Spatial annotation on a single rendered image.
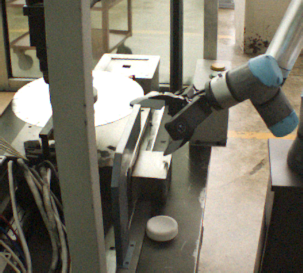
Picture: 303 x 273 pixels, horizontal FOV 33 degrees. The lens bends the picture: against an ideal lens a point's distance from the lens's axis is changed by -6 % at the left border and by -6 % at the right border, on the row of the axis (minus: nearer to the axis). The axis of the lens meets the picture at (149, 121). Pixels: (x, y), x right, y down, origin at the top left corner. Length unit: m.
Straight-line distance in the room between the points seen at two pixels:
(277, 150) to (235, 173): 1.27
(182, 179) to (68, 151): 0.78
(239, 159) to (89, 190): 2.30
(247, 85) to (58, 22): 0.67
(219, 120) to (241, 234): 0.99
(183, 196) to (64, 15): 0.83
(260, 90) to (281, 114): 0.08
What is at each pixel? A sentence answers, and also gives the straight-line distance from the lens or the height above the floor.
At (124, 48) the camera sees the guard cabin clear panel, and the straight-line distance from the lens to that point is 1.72.
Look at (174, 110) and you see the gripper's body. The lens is 1.19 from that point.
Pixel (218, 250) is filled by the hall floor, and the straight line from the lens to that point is 2.25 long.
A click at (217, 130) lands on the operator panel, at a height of 0.80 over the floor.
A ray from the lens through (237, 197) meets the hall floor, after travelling 2.57.
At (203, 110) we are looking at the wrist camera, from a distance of 1.16.
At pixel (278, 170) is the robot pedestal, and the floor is 0.75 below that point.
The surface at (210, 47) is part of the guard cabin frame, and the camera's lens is 1.66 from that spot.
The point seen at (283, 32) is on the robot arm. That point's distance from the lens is 1.24.
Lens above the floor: 1.49
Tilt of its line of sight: 28 degrees down
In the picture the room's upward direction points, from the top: straight up
